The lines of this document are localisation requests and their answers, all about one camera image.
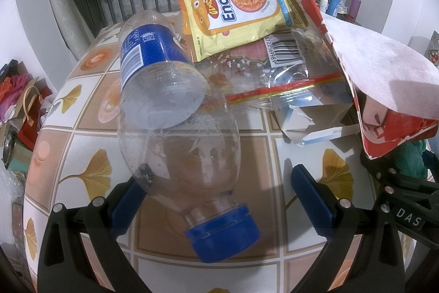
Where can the clear bottle with blue label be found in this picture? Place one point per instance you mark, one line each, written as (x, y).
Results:
(144, 52)

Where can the clear plastic zip bag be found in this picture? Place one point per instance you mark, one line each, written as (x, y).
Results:
(253, 73)

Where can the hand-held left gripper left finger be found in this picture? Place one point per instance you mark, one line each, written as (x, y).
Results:
(127, 203)

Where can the torn white carton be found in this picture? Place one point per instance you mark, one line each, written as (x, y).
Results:
(308, 121)

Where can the small white bottle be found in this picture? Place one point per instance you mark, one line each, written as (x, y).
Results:
(323, 5)

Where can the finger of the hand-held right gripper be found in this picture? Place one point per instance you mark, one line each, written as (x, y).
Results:
(401, 186)

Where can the purple cup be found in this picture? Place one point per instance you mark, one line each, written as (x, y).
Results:
(355, 8)

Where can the red and white bag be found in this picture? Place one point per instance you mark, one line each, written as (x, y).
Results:
(380, 142)

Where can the clear bottle with blue cap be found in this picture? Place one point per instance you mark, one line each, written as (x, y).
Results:
(205, 169)

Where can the metal cup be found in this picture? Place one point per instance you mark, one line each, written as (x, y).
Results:
(8, 150)

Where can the blue and white bottle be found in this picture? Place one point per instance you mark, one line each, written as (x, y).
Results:
(336, 1)

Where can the dark green cloth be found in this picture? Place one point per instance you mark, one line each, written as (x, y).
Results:
(411, 155)

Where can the yellow snack packet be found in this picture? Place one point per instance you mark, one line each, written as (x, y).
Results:
(240, 4)

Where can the bag of pink red cloth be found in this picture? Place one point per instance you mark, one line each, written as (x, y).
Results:
(10, 83)

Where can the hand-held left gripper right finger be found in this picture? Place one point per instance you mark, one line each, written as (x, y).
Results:
(312, 200)

